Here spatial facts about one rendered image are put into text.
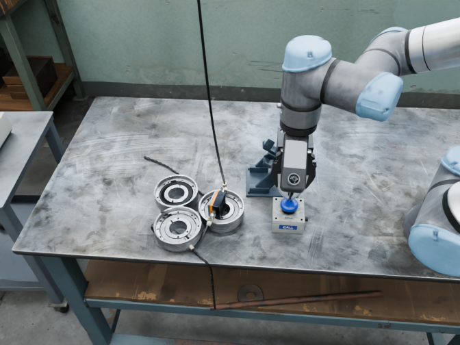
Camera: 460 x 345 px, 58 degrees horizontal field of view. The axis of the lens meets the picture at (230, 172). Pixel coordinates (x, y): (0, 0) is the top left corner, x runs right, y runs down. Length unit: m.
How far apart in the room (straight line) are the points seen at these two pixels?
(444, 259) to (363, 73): 0.34
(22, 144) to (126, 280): 0.60
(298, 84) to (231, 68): 1.90
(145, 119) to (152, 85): 1.48
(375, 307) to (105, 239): 0.70
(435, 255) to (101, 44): 2.29
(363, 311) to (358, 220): 0.27
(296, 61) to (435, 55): 0.22
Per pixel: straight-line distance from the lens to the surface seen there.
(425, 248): 0.79
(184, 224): 0.94
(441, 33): 0.76
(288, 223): 0.92
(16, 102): 2.61
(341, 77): 0.68
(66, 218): 1.06
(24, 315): 1.94
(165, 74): 2.68
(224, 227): 0.92
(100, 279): 1.23
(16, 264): 1.81
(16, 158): 1.48
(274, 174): 0.85
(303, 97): 0.72
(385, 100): 0.67
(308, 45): 0.70
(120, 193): 1.07
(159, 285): 1.18
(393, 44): 0.78
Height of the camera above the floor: 1.56
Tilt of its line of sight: 45 degrees down
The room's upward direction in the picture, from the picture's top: 1 degrees counter-clockwise
